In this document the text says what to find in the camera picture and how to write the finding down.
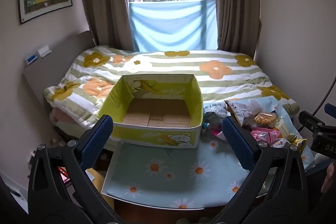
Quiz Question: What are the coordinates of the clear waffle cookie bag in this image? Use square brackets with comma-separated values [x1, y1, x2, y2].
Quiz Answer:
[254, 112, 278, 127]

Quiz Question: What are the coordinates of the gold foil snack bag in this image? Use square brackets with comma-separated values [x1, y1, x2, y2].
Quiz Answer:
[285, 133, 307, 153]

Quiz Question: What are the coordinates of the pink striped snack bag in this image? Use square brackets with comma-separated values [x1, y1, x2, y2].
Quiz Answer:
[251, 127, 281, 144]

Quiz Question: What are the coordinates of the person's right hand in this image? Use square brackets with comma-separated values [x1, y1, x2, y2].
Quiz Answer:
[321, 163, 335, 193]

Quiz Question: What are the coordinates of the white cartoon snack bag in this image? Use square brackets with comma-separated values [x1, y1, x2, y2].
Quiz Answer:
[226, 100, 262, 126]

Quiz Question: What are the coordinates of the light blue daisy tablecloth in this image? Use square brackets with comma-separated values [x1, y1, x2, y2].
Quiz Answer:
[101, 96, 316, 211]

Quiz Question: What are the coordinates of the blue-white snack bag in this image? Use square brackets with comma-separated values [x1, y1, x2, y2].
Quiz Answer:
[202, 102, 231, 130]

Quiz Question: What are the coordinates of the floral striped duvet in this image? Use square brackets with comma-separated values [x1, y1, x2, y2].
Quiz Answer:
[43, 46, 299, 129]

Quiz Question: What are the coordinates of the grey bed headboard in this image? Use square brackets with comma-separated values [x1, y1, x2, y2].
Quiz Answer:
[23, 31, 95, 108]

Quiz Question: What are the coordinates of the yellow-green cardboard box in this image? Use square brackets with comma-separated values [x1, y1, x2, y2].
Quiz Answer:
[98, 74, 203, 149]

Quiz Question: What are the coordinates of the blue box on headboard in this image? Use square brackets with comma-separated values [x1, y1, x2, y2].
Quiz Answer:
[25, 55, 38, 66]

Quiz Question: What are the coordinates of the white box on headboard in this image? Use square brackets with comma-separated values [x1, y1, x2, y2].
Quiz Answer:
[36, 46, 52, 58]

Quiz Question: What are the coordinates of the right brown curtain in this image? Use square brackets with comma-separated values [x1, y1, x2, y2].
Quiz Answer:
[216, 0, 261, 57]

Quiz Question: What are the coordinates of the light blue window cloth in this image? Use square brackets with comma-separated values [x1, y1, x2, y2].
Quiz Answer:
[129, 0, 218, 52]

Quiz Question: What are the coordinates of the black cable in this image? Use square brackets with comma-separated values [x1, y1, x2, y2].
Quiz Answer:
[297, 66, 336, 132]

